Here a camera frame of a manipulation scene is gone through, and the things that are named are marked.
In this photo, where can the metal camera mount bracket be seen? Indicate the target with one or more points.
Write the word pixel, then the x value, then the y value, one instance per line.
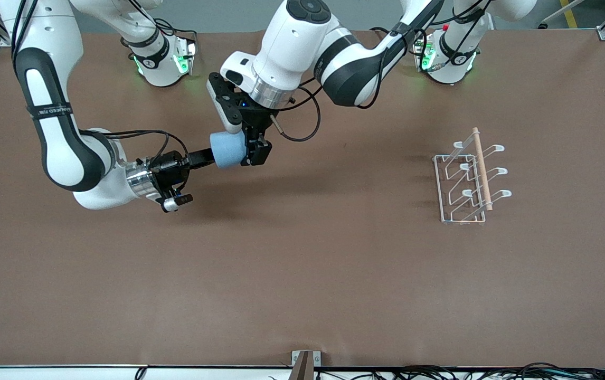
pixel 305 367

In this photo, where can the light blue plastic cup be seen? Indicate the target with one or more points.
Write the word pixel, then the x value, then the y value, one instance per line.
pixel 227 150

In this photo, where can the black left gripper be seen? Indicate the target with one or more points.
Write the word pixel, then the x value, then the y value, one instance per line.
pixel 256 122

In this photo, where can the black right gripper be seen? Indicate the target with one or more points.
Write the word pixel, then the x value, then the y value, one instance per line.
pixel 170 167

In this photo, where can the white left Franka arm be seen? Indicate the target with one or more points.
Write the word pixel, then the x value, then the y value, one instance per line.
pixel 302 47

